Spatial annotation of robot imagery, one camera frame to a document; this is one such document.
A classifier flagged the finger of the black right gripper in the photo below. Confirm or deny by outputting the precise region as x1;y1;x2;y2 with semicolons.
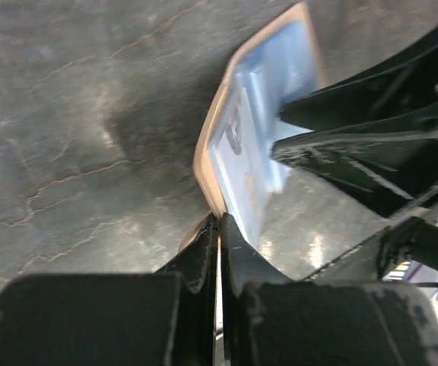
280;26;438;130

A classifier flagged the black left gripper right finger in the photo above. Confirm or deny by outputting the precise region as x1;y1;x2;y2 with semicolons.
221;215;438;365

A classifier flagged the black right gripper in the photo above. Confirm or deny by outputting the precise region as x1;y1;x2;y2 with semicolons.
272;126;438;287

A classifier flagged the beige card holder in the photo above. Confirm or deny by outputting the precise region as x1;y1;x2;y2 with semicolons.
193;2;327;247

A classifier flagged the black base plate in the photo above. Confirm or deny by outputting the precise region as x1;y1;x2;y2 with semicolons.
301;228;388;282

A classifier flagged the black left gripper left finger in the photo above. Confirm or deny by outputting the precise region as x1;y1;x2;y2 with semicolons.
0;216;218;365

